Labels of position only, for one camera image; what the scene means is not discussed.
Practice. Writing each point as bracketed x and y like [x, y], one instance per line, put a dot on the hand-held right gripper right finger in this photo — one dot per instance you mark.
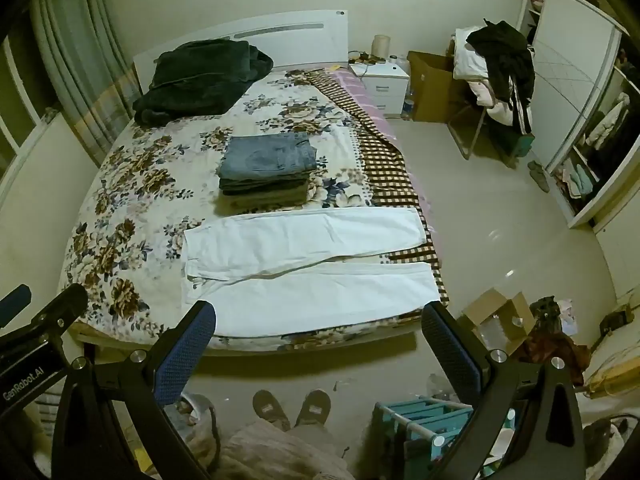
[447, 350]

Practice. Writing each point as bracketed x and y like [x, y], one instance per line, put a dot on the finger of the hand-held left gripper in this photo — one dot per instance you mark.
[65, 304]
[17, 296]

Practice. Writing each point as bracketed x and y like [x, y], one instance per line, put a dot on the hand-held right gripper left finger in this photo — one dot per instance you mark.
[187, 355]

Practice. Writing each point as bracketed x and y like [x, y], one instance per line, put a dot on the white pants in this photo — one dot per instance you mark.
[300, 245]

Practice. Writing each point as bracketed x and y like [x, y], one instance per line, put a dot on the person's beige pants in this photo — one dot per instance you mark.
[285, 452]

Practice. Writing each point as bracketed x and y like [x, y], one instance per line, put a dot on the folded olive pants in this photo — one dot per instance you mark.
[265, 200]

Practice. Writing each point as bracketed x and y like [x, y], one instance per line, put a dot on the folded dark grey pants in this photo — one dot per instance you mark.
[265, 183]

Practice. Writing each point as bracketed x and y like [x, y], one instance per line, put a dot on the teal drying rack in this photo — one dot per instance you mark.
[425, 410]

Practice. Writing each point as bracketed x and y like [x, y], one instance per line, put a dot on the open small cardboard box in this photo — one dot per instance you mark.
[515, 320]

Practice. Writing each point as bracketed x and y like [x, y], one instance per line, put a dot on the person's left slipper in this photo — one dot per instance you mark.
[270, 410]

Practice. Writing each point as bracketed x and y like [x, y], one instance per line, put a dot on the person's slipper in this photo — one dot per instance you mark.
[314, 407]
[270, 410]

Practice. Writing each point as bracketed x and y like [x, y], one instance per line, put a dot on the brown cloth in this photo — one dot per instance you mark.
[550, 347]

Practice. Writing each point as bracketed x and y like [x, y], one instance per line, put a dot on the person's right slipper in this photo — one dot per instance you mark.
[314, 407]

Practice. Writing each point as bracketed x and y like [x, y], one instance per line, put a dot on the bed with floral cover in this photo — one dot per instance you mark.
[150, 185]

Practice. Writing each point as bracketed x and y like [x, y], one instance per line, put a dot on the grey shoe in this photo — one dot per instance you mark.
[539, 176]

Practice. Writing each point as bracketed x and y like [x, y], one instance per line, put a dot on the brown checkered blanket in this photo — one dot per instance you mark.
[385, 160]

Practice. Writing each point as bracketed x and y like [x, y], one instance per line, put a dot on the folded dark clothes stack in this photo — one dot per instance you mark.
[270, 155]

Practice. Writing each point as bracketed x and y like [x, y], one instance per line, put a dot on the teal bin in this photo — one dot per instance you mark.
[526, 145]

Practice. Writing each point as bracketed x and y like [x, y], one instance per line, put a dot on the pink clothes pile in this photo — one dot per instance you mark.
[495, 110]

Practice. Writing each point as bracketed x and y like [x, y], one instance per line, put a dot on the plastic water bottle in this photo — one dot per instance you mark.
[408, 107]

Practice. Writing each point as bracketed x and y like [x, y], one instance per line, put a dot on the brown cardboard box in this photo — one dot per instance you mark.
[430, 90]

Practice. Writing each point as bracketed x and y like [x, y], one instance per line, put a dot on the dark green blanket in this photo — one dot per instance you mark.
[200, 80]

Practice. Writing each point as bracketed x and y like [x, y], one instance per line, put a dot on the striped curtain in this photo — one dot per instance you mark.
[75, 35]

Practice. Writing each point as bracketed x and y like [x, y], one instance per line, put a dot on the white nightstand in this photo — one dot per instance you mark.
[385, 85]

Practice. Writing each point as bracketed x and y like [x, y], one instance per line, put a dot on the white clothes pile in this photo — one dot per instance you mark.
[470, 62]

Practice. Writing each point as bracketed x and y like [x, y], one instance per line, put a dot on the black garment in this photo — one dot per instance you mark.
[505, 60]

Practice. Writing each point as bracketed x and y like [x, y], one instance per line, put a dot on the white wardrobe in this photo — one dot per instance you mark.
[570, 60]

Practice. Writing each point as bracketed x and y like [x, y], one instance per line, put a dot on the white headboard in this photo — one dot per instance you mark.
[300, 35]

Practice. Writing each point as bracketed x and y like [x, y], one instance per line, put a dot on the white frame window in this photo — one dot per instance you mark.
[15, 110]

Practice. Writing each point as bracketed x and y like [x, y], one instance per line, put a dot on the metal frame chair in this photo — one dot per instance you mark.
[475, 127]

